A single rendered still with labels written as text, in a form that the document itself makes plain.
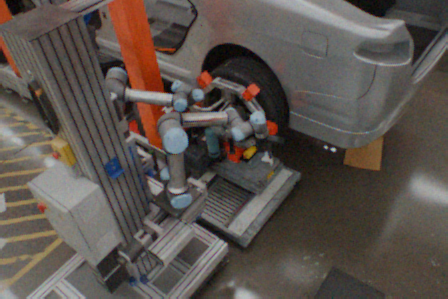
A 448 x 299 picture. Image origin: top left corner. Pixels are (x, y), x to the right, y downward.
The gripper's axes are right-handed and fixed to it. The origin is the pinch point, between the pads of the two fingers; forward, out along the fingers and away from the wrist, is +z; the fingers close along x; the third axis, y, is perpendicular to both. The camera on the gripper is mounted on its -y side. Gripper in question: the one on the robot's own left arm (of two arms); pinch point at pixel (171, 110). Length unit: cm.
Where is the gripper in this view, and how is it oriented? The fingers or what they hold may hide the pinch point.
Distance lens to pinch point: 287.5
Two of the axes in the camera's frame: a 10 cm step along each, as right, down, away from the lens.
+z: -5.9, 2.9, 7.6
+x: 7.9, 0.1, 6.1
